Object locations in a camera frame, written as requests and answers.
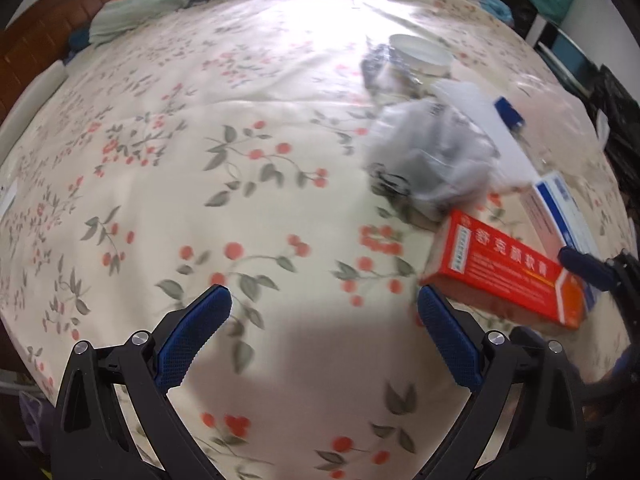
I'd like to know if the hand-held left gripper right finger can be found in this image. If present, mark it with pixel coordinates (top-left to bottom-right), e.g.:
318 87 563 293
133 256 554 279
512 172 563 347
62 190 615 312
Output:
417 285 588 480

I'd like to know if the clear plastic bag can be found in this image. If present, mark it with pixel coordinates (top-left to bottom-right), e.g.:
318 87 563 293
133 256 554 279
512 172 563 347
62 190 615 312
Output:
362 97 501 221

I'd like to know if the green and orange pillow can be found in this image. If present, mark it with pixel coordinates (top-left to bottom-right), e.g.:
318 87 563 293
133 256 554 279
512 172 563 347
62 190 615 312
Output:
87 0 198 46

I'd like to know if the black bag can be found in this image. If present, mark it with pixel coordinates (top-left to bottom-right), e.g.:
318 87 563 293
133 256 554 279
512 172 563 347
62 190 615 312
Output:
590 65 640 161

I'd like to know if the orange medicine box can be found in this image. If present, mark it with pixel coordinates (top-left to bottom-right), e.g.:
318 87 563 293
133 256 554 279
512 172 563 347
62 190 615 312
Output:
420 208 588 331

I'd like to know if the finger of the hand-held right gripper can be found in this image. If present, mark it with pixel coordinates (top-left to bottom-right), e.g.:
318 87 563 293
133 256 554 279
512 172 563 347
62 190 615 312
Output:
558 246 640 306

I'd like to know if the white round container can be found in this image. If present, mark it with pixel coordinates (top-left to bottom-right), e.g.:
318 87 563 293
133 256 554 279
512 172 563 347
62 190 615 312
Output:
387 34 453 78

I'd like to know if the clear bottle with blue cap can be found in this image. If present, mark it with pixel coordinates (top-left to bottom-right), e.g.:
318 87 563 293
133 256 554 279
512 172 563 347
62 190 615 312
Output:
492 96 556 176

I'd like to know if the white and blue medicine box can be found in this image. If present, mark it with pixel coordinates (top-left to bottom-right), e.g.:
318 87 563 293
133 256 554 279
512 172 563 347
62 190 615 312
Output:
520 171 601 311

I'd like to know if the white paper sheet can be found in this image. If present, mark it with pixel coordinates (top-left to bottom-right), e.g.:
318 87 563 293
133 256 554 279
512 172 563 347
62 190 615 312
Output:
432 80 541 186

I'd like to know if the clear plastic wrapper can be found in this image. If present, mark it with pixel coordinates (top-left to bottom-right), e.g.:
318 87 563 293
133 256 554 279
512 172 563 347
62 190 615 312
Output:
360 44 418 103

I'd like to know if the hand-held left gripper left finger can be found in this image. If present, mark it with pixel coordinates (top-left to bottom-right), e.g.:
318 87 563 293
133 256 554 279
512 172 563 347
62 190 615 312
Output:
50 284 233 480

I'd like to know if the floral cherry print tablecloth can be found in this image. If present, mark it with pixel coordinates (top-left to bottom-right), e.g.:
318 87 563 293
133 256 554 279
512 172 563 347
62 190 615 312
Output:
0 0 636 480

